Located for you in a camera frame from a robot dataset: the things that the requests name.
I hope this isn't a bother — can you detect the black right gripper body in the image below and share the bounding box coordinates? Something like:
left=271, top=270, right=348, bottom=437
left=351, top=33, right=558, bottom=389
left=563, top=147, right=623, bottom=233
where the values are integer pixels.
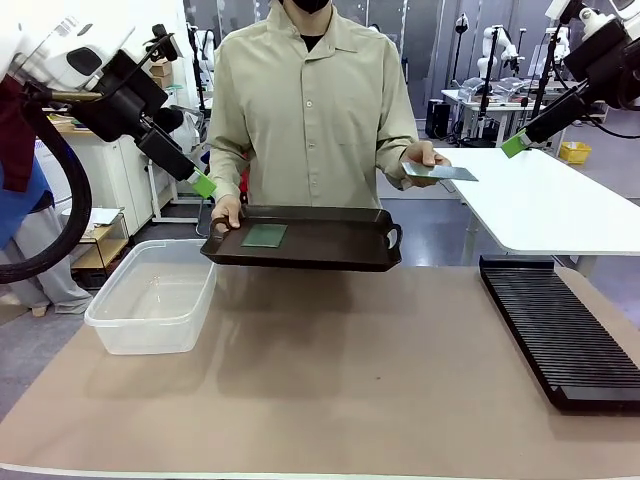
left=562, top=27, right=640, bottom=111

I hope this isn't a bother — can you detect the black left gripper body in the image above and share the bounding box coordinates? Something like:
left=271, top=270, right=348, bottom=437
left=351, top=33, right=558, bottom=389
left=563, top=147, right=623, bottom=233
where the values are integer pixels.
left=69, top=48, right=170, bottom=144

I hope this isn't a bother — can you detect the green PCB board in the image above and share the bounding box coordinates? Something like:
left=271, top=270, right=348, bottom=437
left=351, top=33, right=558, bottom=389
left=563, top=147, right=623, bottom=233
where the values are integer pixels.
left=240, top=223, right=290, bottom=249
left=401, top=160, right=480, bottom=183

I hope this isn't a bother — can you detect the dark brown serving tray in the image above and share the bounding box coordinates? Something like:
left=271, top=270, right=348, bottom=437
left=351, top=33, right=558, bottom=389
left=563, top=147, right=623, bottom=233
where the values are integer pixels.
left=199, top=203, right=404, bottom=274

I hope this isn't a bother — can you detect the person's right forearm beige sleeve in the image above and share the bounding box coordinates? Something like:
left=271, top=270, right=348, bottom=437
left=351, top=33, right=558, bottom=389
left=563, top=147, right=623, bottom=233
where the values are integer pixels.
left=207, top=144, right=251, bottom=206

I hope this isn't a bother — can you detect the person's left forearm beige sleeve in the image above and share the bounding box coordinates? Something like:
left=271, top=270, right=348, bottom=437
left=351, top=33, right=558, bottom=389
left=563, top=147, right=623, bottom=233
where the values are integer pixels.
left=377, top=135, right=431, bottom=175

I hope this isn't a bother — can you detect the person's right hand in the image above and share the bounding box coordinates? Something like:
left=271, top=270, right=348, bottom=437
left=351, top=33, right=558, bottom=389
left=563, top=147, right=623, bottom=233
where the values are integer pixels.
left=210, top=194, right=242, bottom=231

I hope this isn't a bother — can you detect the person's left hand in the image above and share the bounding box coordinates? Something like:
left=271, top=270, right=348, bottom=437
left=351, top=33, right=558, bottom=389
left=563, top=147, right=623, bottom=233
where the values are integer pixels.
left=398, top=140, right=451, bottom=191

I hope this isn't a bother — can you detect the yellow plastic crate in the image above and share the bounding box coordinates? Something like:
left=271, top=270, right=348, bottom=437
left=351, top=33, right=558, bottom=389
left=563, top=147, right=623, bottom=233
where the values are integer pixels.
left=558, top=141, right=593, bottom=166

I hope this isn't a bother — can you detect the black tripod stand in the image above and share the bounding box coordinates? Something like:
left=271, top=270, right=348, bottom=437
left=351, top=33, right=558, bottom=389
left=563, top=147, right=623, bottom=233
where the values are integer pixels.
left=539, top=22, right=564, bottom=84

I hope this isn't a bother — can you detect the brown cardboard box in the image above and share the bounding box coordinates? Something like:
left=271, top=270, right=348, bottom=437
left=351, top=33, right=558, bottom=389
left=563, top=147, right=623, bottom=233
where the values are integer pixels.
left=148, top=58, right=174, bottom=91

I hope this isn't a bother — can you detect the white background work table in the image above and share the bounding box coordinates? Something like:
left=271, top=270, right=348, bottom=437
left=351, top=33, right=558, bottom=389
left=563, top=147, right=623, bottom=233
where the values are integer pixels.
left=440, top=88, right=549, bottom=146

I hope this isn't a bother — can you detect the white cabinet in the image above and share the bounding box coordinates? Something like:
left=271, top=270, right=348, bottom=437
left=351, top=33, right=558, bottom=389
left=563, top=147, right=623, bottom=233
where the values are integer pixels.
left=47, top=129, right=156, bottom=239

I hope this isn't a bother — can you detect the large white table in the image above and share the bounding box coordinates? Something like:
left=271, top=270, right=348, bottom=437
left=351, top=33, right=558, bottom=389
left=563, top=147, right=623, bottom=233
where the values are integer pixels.
left=434, top=146, right=640, bottom=257

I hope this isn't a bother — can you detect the small wooden metal shelf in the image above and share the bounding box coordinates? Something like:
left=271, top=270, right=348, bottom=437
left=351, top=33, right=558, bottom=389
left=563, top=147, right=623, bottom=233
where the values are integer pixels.
left=69, top=207, right=132, bottom=289

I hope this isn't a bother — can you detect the black computer tower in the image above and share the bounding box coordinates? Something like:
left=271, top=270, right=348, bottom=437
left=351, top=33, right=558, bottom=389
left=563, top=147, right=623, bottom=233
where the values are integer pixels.
left=425, top=98, right=457, bottom=140

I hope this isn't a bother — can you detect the bystander in red and blue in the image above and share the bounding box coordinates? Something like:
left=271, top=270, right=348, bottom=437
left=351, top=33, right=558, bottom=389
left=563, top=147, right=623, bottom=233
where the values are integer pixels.
left=0, top=79, right=94, bottom=316

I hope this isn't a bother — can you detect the studio light on stand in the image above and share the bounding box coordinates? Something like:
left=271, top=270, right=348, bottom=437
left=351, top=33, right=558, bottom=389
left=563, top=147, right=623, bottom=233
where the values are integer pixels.
left=452, top=12, right=471, bottom=89

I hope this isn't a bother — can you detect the person torso in beige shirt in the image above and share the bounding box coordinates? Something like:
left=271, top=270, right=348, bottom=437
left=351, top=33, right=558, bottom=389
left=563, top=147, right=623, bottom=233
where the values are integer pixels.
left=204, top=0, right=421, bottom=211

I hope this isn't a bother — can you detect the clear plastic storage box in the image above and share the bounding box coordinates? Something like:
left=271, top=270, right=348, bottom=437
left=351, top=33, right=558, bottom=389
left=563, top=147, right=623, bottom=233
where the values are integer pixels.
left=83, top=238, right=219, bottom=356

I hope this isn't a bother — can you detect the black slotted PCB rack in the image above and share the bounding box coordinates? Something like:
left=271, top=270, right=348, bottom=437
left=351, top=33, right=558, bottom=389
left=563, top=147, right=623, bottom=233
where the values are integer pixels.
left=478, top=253, right=640, bottom=415

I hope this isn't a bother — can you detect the black camera on stand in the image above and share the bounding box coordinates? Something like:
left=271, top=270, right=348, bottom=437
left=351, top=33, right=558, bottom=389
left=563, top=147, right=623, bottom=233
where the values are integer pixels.
left=144, top=23, right=180, bottom=64

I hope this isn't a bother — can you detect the black corrugated cable hose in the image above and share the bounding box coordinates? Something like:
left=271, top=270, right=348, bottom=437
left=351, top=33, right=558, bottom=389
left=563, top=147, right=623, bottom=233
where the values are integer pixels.
left=0, top=82, right=94, bottom=285

